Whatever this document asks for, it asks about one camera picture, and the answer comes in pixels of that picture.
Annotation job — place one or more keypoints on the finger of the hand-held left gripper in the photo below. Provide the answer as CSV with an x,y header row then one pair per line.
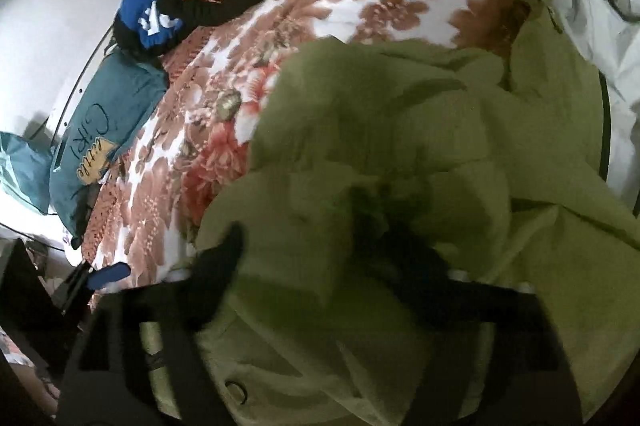
x,y
107,276

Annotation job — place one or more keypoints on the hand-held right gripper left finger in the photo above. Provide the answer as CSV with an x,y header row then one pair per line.
x,y
226,253

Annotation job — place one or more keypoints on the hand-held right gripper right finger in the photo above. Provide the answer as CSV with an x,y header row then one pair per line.
x,y
400,256

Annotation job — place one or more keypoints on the green garment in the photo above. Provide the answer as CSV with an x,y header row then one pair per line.
x,y
375,105

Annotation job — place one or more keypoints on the teal printed pillow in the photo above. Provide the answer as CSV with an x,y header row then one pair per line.
x,y
110,95

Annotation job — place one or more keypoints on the blue cloth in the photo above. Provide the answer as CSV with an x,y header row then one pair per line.
x,y
150,5

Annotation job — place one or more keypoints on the floral printed blanket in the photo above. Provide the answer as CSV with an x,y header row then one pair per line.
x,y
310,5

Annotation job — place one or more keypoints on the pale grey cloth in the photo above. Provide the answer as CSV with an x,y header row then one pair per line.
x,y
600,30

